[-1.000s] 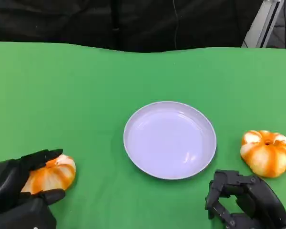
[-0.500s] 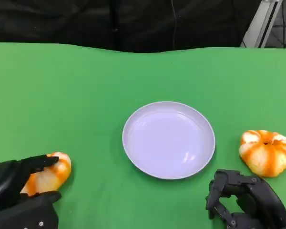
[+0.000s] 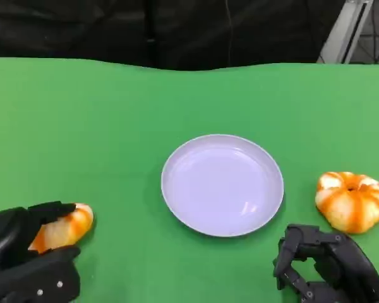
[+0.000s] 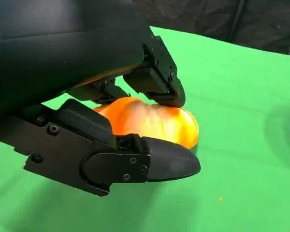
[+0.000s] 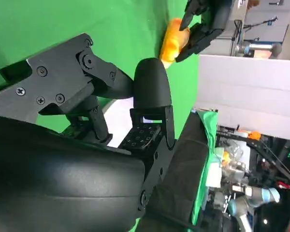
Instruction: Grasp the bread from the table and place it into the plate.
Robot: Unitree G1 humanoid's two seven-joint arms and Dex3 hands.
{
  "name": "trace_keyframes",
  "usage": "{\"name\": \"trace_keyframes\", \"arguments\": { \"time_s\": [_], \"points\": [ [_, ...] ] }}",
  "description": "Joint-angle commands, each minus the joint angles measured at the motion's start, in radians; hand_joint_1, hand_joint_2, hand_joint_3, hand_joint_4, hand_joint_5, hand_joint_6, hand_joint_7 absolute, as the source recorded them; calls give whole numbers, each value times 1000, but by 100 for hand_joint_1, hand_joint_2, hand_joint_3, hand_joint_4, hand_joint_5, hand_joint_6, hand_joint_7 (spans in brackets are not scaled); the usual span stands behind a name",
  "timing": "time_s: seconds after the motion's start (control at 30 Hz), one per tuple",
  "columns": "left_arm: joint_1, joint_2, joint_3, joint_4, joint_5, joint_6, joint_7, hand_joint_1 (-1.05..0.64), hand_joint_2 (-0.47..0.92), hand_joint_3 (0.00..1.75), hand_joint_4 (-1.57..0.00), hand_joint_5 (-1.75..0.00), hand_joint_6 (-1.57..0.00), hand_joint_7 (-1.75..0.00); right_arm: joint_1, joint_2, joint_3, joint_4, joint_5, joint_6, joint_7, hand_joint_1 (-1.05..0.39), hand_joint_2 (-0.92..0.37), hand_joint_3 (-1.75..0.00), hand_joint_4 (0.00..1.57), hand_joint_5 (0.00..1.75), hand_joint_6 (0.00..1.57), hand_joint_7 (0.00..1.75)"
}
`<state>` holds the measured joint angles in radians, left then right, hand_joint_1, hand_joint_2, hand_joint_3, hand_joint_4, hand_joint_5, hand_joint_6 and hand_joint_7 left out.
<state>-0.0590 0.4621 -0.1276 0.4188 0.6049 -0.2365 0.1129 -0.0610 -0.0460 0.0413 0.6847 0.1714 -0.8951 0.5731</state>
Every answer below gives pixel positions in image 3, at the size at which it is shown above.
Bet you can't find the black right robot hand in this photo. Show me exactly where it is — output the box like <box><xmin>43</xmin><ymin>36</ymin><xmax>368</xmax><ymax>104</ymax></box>
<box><xmin>273</xmin><ymin>223</ymin><xmax>379</xmax><ymax>303</ymax></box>

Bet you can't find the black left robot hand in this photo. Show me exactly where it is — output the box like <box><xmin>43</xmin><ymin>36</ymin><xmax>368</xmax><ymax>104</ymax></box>
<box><xmin>0</xmin><ymin>201</ymin><xmax>81</xmax><ymax>278</ymax></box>

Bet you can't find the orange and white bread roll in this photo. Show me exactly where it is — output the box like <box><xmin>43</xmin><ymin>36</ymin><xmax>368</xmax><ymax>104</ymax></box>
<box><xmin>315</xmin><ymin>171</ymin><xmax>379</xmax><ymax>235</ymax></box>
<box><xmin>28</xmin><ymin>203</ymin><xmax>94</xmax><ymax>255</ymax></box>

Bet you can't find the lilac plate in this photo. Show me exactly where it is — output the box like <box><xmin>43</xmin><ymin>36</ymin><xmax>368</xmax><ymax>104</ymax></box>
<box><xmin>160</xmin><ymin>134</ymin><xmax>285</xmax><ymax>238</ymax></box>

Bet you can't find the green table cloth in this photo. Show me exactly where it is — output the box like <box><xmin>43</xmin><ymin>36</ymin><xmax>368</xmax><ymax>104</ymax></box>
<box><xmin>0</xmin><ymin>56</ymin><xmax>379</xmax><ymax>303</ymax></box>

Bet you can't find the black backdrop curtain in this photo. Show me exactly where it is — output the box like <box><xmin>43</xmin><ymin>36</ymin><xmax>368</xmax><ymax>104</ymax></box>
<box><xmin>0</xmin><ymin>0</ymin><xmax>347</xmax><ymax>71</ymax></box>

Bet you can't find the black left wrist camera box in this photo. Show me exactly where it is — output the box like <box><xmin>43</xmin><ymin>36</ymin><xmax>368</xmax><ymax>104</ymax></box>
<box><xmin>0</xmin><ymin>257</ymin><xmax>81</xmax><ymax>303</ymax></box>

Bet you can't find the black floor cable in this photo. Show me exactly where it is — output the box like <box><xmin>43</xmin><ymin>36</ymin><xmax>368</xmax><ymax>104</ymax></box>
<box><xmin>361</xmin><ymin>0</ymin><xmax>379</xmax><ymax>64</ymax></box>

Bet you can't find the silver aluminium frame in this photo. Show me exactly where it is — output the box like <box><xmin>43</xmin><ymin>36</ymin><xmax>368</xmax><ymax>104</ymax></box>
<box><xmin>316</xmin><ymin>0</ymin><xmax>374</xmax><ymax>64</ymax></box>

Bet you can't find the thin hanging cable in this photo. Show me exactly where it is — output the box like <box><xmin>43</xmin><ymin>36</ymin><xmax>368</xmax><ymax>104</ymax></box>
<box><xmin>224</xmin><ymin>0</ymin><xmax>234</xmax><ymax>68</ymax></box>

